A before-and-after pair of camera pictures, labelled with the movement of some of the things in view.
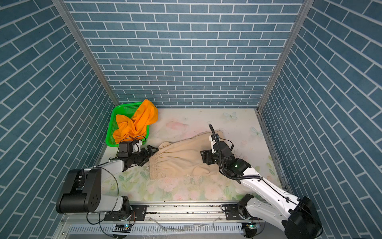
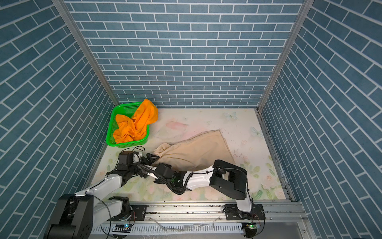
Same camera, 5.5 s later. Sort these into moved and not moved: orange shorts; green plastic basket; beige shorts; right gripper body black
Moved: right gripper body black
Not moved: green plastic basket; beige shorts; orange shorts
